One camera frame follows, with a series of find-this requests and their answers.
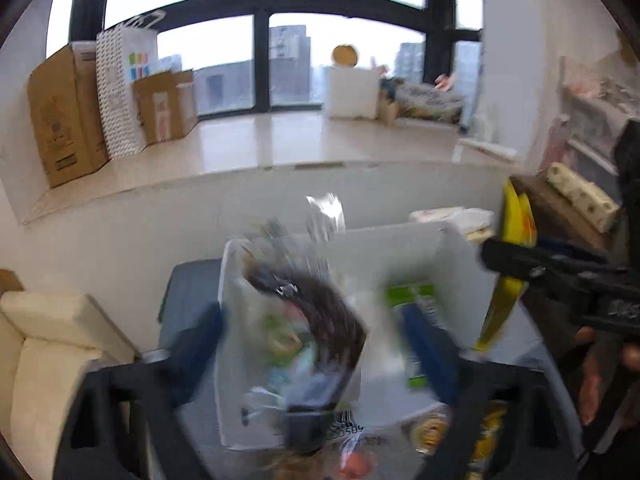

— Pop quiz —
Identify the large brown cardboard box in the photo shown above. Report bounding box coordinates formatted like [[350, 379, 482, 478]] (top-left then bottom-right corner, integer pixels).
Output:
[[26, 42, 111, 189]]

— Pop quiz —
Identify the white barcode snack packet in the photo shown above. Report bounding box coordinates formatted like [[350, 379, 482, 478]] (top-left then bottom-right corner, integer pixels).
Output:
[[325, 409, 383, 480]]

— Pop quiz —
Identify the person's right hand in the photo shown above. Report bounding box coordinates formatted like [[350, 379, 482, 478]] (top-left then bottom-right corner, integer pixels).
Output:
[[574, 326, 640, 428]]

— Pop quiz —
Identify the white foam box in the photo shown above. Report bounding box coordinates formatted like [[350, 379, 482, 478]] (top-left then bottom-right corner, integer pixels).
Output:
[[326, 65, 382, 121]]

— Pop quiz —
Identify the grey stool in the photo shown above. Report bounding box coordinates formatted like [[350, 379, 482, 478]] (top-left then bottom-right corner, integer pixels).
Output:
[[157, 259, 223, 353]]

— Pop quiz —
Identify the white tissue pack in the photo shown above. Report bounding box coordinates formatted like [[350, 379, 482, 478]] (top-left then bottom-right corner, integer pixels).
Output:
[[409, 206, 496, 241]]

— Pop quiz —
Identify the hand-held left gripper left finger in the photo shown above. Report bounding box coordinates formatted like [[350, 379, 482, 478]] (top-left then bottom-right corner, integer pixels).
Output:
[[52, 302, 226, 480]]

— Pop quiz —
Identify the black window frame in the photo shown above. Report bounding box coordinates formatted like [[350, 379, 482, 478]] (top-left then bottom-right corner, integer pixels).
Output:
[[67, 0, 485, 115]]

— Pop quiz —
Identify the small brown cardboard box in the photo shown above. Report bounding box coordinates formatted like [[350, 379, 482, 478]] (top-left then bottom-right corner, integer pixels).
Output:
[[131, 69, 199, 146]]

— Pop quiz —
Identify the white plastic storage bin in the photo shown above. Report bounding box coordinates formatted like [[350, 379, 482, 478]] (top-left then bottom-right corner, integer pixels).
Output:
[[217, 222, 498, 452]]

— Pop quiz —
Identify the dark wooden side table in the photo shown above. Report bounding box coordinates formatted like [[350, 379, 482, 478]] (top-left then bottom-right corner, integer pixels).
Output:
[[509, 174, 623, 261]]

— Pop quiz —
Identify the round yellow snack pack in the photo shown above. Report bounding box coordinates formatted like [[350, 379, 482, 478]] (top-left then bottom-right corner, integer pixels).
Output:
[[409, 409, 452, 457]]

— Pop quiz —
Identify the white storage shelf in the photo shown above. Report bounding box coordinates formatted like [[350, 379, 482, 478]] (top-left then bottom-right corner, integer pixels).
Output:
[[542, 57, 640, 188]]

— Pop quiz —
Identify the patterned grey bag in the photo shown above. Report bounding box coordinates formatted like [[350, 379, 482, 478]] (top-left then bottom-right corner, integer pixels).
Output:
[[379, 77, 466, 125]]

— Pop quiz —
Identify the white dotted paper bag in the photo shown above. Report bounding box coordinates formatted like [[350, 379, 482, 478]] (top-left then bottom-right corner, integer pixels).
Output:
[[95, 10, 167, 159]]

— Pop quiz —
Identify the yellow snack packet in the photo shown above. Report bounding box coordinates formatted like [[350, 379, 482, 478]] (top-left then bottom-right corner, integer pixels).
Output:
[[474, 179, 540, 353]]

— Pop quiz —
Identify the clear dark snack bag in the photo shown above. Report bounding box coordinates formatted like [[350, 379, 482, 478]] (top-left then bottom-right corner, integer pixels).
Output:
[[240, 192, 372, 461]]

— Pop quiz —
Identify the green white snack packet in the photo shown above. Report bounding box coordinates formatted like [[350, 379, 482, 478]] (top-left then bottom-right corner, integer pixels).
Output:
[[385, 282, 443, 392]]

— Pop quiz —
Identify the round yellow disc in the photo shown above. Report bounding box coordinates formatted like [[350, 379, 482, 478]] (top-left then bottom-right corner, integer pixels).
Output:
[[331, 44, 360, 68]]

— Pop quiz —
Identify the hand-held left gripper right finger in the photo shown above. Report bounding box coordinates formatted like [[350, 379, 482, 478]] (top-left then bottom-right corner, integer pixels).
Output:
[[400, 302, 587, 480]]

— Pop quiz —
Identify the cream sofa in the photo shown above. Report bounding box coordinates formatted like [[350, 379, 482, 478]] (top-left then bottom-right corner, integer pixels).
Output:
[[0, 290, 138, 468]]

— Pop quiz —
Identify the wrapped toilet paper pack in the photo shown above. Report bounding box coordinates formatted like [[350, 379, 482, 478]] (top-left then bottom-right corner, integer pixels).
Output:
[[545, 162, 621, 233]]

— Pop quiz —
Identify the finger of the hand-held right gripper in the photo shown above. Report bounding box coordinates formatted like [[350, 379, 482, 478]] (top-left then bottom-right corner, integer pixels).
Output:
[[537, 236, 618, 273], [481, 238, 583, 306]]

